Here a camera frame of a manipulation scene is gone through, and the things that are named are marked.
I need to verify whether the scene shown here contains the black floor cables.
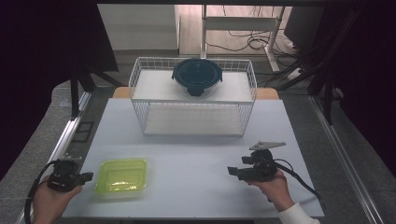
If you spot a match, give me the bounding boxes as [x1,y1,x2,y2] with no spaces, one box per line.
[205,4,300,59]

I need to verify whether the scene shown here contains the white cabinet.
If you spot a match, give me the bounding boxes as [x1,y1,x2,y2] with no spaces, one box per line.
[97,4,181,51]

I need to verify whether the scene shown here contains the white power strip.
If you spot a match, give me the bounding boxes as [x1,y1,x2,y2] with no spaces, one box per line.
[287,67,303,81]

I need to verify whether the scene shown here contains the wooden table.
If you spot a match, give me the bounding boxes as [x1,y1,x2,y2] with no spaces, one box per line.
[111,86,280,101]

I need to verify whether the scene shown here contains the yellow-green lidded square container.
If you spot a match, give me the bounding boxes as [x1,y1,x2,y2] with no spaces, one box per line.
[93,158,149,200]

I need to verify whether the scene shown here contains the round dark lidded food container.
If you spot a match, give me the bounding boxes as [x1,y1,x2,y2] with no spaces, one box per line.
[171,58,224,97]

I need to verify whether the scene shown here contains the person's left hand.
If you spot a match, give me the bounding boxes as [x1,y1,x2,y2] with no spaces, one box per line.
[32,175,83,224]

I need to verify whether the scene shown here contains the black box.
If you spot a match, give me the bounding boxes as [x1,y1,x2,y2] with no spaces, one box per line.
[283,6,325,52]

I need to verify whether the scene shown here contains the aluminium rail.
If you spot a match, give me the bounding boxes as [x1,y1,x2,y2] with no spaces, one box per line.
[309,94,384,224]
[15,91,92,224]

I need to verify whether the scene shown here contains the black metal stand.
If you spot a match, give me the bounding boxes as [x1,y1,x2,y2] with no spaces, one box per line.
[69,62,124,120]
[278,6,344,125]

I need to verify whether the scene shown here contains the person's right hand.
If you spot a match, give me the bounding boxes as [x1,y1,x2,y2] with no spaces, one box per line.
[246,169,295,213]

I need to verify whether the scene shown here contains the white metal desk frame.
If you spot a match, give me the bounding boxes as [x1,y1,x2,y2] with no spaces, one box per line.
[200,4,286,73]

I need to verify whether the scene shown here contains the hand-held gripper cable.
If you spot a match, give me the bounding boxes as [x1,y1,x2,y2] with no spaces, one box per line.
[23,160,60,224]
[273,158,326,209]

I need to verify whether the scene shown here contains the right hand-held gripper cable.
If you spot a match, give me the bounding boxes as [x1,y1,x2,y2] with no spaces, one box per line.
[273,158,326,209]

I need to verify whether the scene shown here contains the dark curtain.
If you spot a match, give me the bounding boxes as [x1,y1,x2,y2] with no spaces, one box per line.
[0,0,120,181]
[323,0,396,178]

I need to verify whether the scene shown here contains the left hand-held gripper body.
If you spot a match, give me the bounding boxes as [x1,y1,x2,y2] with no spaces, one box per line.
[47,154,85,192]

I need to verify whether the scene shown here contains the white wire shelf rack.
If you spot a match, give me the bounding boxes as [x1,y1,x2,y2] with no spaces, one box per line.
[128,56,258,138]

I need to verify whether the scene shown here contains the left hand-held gripper cable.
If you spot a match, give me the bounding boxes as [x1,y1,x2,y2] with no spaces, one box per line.
[23,160,60,224]

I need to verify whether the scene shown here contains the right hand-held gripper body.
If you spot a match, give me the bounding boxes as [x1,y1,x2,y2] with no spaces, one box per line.
[237,141,287,183]

